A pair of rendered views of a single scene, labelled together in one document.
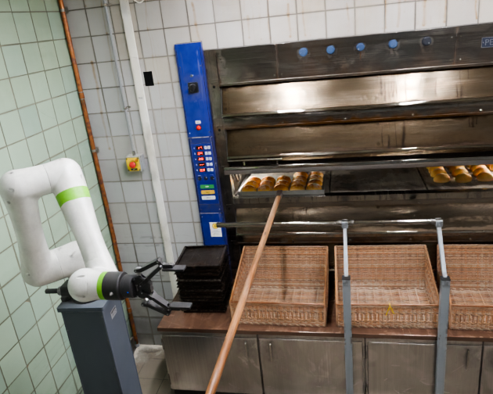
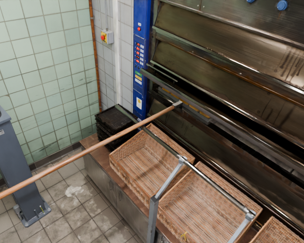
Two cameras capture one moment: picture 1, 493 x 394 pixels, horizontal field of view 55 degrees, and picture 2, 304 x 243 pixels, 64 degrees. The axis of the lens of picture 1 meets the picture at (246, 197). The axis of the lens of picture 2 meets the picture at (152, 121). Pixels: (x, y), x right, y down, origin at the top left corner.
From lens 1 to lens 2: 1.63 m
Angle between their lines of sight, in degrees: 34
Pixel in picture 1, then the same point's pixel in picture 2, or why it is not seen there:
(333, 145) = (222, 91)
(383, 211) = (243, 163)
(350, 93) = (253, 52)
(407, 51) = not seen: outside the picture
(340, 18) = not seen: outside the picture
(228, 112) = (158, 25)
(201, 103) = (143, 10)
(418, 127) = not seen: outside the picture
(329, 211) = (206, 136)
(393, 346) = not seen: outside the picture
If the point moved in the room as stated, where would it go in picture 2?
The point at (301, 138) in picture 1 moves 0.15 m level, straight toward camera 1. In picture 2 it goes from (202, 72) to (188, 80)
